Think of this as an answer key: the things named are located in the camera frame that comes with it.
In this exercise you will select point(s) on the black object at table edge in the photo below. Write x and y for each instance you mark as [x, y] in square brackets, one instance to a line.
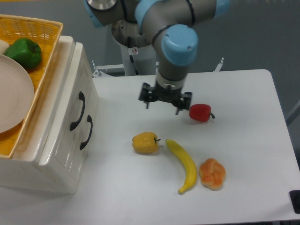
[295, 199]

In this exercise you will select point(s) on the yellow bell pepper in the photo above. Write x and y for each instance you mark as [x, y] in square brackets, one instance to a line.
[145, 143]

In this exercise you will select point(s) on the white drawer cabinet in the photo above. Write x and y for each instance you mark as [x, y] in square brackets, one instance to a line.
[23, 169]

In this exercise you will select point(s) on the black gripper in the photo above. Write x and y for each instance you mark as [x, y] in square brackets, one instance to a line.
[181, 101]

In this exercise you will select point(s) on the red bell pepper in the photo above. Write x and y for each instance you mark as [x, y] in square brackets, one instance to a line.
[201, 112]

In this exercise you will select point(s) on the yellow woven basket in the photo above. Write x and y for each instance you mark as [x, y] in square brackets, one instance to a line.
[46, 33]

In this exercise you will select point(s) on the yellow banana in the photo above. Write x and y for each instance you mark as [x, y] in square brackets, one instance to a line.
[189, 166]

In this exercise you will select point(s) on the beige plate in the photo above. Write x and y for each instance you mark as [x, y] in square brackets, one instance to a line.
[16, 93]

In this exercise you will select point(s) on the orange knotted bread roll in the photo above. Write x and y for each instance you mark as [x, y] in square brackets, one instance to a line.
[212, 174]

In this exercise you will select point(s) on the green bell pepper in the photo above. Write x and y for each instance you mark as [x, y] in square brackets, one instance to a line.
[25, 52]

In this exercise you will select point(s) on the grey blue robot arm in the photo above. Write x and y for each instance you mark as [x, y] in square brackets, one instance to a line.
[166, 25]

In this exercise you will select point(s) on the white round vegetable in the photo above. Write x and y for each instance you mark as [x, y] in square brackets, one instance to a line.
[3, 47]

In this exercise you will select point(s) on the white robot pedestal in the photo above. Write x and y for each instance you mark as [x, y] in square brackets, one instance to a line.
[138, 55]

